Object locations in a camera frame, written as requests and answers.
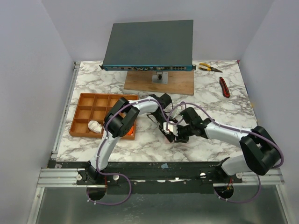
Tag white pink-trimmed underwear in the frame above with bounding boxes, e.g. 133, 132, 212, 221
88, 120, 103, 133

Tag brown compartment tray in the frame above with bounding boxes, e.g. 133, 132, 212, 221
69, 93, 139, 139

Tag pink navy-trimmed underwear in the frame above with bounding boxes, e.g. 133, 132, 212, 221
165, 137, 172, 143

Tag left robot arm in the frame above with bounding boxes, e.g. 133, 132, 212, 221
86, 93, 172, 184

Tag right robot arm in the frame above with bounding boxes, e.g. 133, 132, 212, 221
168, 107, 283, 183

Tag orange rolled cloth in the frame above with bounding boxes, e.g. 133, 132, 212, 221
127, 125, 136, 136

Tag wooden base board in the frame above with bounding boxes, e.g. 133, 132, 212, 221
124, 71, 194, 95

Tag red black utility knife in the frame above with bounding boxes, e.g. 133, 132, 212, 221
219, 77, 230, 98

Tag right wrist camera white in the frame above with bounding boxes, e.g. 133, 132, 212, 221
163, 122, 178, 136

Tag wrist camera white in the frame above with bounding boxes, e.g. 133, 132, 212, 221
172, 108, 182, 118
163, 122, 178, 136

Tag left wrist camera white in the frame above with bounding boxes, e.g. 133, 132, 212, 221
172, 108, 182, 118

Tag black mounting rail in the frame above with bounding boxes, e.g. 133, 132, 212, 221
77, 162, 242, 195

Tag grey metal stand bracket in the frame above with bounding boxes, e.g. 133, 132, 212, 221
152, 71, 168, 84

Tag yellow handled pliers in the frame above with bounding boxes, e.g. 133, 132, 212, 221
199, 63, 222, 73

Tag network switch grey blue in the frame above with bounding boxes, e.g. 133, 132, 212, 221
100, 20, 196, 71

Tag aluminium frame rail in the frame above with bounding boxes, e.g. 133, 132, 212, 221
37, 62, 81, 188

